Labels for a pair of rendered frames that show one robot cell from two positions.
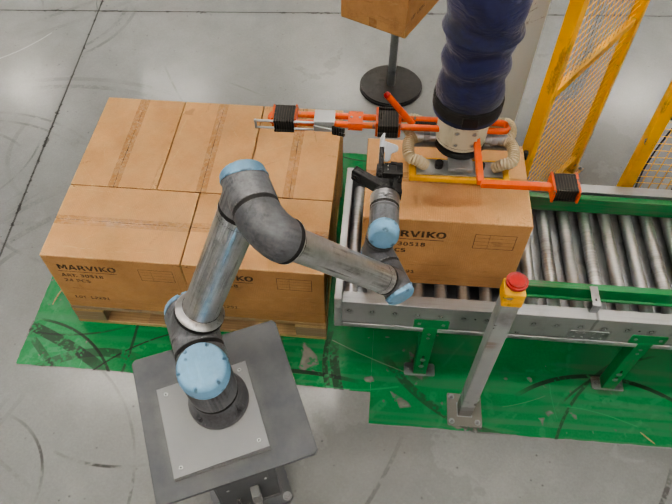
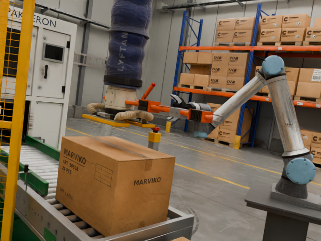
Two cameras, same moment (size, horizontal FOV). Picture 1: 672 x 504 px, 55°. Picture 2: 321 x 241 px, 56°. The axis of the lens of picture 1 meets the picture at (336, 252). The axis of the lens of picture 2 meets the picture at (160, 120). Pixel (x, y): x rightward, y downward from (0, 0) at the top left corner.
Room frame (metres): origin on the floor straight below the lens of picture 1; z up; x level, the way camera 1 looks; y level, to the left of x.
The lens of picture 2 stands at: (2.81, 0.93, 1.29)
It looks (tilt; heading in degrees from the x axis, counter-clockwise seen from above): 5 degrees down; 221
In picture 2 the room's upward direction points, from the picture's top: 8 degrees clockwise
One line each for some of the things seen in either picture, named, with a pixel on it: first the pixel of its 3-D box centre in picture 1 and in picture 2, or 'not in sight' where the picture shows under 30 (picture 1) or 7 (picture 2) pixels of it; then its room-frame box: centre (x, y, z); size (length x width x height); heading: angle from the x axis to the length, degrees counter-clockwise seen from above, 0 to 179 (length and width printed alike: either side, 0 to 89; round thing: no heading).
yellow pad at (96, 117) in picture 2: not in sight; (104, 117); (1.71, -0.43, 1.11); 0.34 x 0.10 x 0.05; 86
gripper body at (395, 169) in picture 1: (387, 181); (182, 108); (1.36, -0.16, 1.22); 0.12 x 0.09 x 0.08; 176
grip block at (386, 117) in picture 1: (388, 122); (149, 105); (1.63, -0.18, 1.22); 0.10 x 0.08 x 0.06; 176
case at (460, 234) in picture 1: (439, 214); (112, 179); (1.61, -0.41, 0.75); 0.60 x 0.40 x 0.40; 86
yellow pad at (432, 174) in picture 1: (459, 167); (130, 118); (1.52, -0.42, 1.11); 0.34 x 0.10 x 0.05; 86
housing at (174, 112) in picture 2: (324, 120); (178, 113); (1.64, 0.04, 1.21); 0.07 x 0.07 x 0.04; 86
